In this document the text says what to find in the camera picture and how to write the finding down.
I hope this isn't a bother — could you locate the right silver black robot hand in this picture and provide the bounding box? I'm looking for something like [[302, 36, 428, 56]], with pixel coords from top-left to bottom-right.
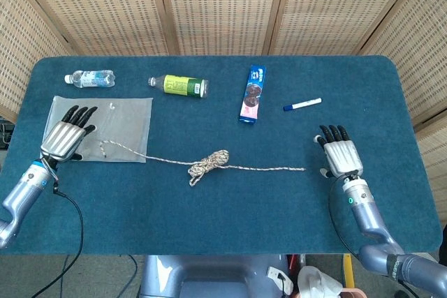
[[313, 124, 364, 179]]

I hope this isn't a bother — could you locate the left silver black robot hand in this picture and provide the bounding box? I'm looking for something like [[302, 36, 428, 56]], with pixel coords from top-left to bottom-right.
[[40, 105, 98, 163]]

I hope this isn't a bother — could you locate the beige braided rope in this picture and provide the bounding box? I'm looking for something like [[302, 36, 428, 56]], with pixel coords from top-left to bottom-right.
[[98, 139, 307, 187]]

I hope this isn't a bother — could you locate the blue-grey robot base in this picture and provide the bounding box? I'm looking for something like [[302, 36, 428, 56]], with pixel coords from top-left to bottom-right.
[[138, 254, 295, 298]]

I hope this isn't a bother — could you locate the grey plastic pouch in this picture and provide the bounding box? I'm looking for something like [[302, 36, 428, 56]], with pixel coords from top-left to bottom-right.
[[43, 95, 154, 165]]

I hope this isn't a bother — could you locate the dark equipment beside table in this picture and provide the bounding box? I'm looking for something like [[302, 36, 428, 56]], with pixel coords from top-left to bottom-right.
[[0, 115, 15, 149]]

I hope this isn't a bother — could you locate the white marker blue cap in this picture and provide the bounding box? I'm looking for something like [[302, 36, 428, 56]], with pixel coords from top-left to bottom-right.
[[283, 97, 323, 112]]

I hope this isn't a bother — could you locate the clear bottle blue label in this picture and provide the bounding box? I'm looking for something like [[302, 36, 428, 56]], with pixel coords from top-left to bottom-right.
[[64, 69, 117, 89]]

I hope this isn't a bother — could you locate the woven folding screen panel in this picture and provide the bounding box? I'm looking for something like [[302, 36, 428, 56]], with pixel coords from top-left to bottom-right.
[[358, 0, 447, 132], [268, 0, 433, 57], [6, 0, 181, 58], [413, 116, 447, 226], [155, 0, 291, 57], [0, 0, 75, 123]]

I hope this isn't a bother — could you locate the blue cookie box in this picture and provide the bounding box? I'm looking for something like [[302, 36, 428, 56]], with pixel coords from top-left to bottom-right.
[[238, 64, 268, 125]]

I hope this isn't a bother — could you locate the clear bottle green yellow label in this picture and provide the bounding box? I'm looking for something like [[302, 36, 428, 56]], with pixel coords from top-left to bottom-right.
[[147, 74, 210, 99]]

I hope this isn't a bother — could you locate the white plastic bag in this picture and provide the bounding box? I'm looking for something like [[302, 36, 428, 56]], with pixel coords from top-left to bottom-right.
[[296, 265, 346, 298]]

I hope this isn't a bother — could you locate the blue carpet table mat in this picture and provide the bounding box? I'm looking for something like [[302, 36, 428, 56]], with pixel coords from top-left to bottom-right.
[[0, 54, 443, 256]]

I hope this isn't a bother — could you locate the pink bin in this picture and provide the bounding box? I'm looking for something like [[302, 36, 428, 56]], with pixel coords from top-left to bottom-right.
[[335, 287, 367, 298]]

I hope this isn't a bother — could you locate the black right hand cable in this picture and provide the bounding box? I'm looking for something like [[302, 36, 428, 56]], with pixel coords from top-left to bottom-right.
[[327, 176, 366, 258]]

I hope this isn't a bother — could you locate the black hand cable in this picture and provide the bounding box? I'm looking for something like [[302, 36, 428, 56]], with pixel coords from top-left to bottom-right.
[[30, 163, 85, 298], [327, 176, 366, 258]]

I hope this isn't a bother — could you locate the black left hand cable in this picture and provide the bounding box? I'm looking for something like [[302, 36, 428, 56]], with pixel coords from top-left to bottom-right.
[[30, 163, 85, 298]]

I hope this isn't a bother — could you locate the yellow post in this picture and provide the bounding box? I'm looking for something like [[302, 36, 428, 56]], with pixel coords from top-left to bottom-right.
[[342, 253, 356, 289]]

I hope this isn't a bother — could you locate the black floor cable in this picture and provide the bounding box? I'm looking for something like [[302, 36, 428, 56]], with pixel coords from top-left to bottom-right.
[[115, 254, 141, 298]]

